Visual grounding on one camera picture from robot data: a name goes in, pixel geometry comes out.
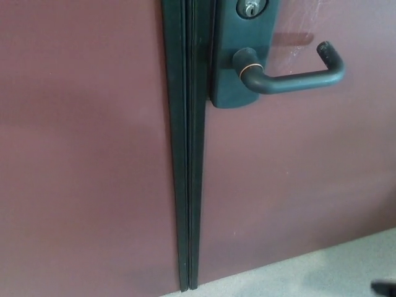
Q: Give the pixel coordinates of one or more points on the silver key lock cylinder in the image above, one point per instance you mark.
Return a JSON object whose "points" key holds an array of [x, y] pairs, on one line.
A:
{"points": [[250, 9]]}

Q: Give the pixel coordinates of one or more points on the black door edge strip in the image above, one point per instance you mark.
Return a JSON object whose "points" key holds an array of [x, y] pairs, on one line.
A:
{"points": [[196, 123], [177, 92]]}

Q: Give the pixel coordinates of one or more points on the maroon door leaf plain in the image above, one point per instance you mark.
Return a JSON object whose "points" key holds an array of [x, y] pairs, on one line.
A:
{"points": [[80, 139]]}

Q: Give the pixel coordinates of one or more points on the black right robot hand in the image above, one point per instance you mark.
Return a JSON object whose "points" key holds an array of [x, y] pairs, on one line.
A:
{"points": [[386, 289]]}

